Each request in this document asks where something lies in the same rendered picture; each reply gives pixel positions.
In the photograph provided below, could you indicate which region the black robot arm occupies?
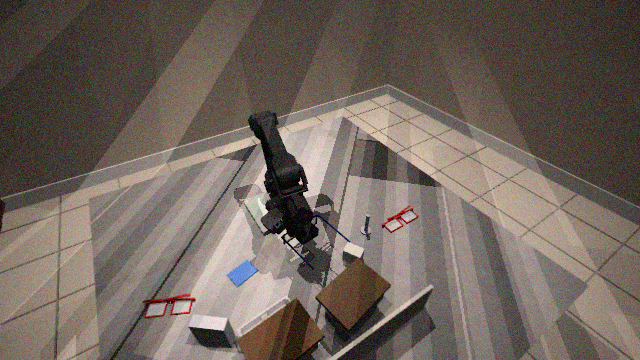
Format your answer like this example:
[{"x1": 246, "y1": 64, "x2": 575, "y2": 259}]
[{"x1": 248, "y1": 110, "x2": 314, "y2": 234}]

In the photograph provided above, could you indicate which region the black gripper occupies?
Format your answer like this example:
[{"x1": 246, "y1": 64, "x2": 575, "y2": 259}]
[{"x1": 265, "y1": 196, "x2": 319, "y2": 244}]

